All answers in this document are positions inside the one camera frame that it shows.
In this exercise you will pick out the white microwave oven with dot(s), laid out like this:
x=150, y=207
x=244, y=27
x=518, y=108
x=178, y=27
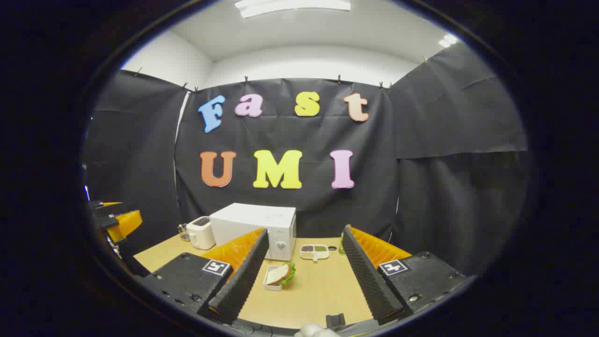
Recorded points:
x=252, y=220

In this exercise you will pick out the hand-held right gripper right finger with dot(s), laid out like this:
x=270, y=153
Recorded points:
x=367, y=281

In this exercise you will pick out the small ceiling light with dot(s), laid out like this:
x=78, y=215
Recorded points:
x=448, y=40

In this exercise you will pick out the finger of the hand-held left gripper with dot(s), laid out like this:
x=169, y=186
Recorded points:
x=100, y=207
x=128, y=223

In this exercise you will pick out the small glass jar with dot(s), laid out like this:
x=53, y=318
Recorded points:
x=183, y=232

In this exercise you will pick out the white divided grain dish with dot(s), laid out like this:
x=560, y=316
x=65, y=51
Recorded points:
x=314, y=256

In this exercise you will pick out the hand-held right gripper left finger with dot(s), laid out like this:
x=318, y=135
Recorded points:
x=243, y=281

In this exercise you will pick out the white toaster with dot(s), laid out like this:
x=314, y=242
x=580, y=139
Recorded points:
x=201, y=234

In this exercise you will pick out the black table clamp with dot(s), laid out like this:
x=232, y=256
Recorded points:
x=335, y=321

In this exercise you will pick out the row of black cloth clips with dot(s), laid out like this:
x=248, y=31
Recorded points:
x=246, y=79

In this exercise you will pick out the sandwich with lettuce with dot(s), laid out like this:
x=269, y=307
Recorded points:
x=278, y=273

